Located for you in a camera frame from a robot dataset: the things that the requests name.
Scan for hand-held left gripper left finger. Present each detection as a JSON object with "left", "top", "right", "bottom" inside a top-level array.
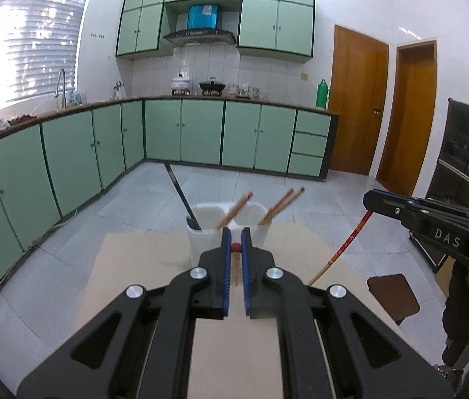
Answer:
[{"left": 17, "top": 227, "right": 232, "bottom": 399}]

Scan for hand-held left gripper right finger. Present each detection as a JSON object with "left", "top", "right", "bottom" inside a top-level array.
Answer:
[{"left": 241, "top": 227, "right": 454, "bottom": 399}]

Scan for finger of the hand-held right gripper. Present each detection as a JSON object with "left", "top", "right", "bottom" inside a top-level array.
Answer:
[
  {"left": 363, "top": 192, "right": 438, "bottom": 227},
  {"left": 367, "top": 190, "right": 469, "bottom": 217}
]

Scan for red-ended bamboo chopstick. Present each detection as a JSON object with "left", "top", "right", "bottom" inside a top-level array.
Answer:
[
  {"left": 217, "top": 192, "right": 254, "bottom": 230},
  {"left": 231, "top": 242, "right": 244, "bottom": 288},
  {"left": 258, "top": 188, "right": 295, "bottom": 225}
]

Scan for white plastic cup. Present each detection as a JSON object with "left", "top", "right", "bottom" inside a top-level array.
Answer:
[
  {"left": 186, "top": 202, "right": 240, "bottom": 267},
  {"left": 235, "top": 202, "right": 271, "bottom": 250}
]

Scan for red orange patterned chopstick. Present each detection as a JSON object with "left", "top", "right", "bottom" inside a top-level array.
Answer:
[{"left": 307, "top": 210, "right": 373, "bottom": 287}]

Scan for dark-ended bamboo chopstick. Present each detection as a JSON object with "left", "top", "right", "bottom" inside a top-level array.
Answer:
[{"left": 265, "top": 187, "right": 305, "bottom": 222}]

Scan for black long utensil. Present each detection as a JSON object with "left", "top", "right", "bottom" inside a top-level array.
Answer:
[{"left": 165, "top": 164, "right": 202, "bottom": 230}]

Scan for black glass-front cabinet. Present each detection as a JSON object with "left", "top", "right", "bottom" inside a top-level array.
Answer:
[{"left": 409, "top": 99, "right": 469, "bottom": 273}]

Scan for brown wooden door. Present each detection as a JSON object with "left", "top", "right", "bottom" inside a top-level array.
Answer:
[
  {"left": 328, "top": 25, "right": 390, "bottom": 175},
  {"left": 376, "top": 41, "right": 438, "bottom": 198}
]

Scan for brown stool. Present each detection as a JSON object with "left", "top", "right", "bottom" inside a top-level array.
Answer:
[{"left": 367, "top": 274, "right": 421, "bottom": 325}]

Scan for green thermos flask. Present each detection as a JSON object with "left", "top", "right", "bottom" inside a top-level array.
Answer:
[{"left": 316, "top": 79, "right": 330, "bottom": 111}]

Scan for row of glass jars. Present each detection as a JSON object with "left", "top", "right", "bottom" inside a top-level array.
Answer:
[{"left": 228, "top": 84, "right": 269, "bottom": 100}]

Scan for black wok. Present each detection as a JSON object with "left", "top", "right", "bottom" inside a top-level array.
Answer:
[{"left": 199, "top": 77, "right": 227, "bottom": 97}]

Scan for green lower kitchen cabinets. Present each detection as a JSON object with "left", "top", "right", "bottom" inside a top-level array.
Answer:
[{"left": 0, "top": 97, "right": 340, "bottom": 329}]

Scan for green kitchen cabinets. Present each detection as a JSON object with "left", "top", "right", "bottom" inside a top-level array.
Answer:
[
  {"left": 116, "top": 0, "right": 315, "bottom": 61},
  {"left": 0, "top": 97, "right": 340, "bottom": 329}
]

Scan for green upper kitchen cabinets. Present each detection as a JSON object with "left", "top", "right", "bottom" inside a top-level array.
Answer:
[{"left": 116, "top": 0, "right": 315, "bottom": 61}]

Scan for range hood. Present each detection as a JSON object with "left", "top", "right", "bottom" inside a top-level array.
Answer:
[{"left": 164, "top": 29, "right": 237, "bottom": 46}]

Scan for metal sink faucet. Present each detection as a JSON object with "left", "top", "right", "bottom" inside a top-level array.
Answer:
[{"left": 56, "top": 68, "right": 69, "bottom": 109}]

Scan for blue box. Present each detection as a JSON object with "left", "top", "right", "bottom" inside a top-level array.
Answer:
[{"left": 187, "top": 4, "right": 222, "bottom": 31}]

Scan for window blinds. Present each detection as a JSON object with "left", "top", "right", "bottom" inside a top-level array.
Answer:
[{"left": 0, "top": 0, "right": 95, "bottom": 109}]

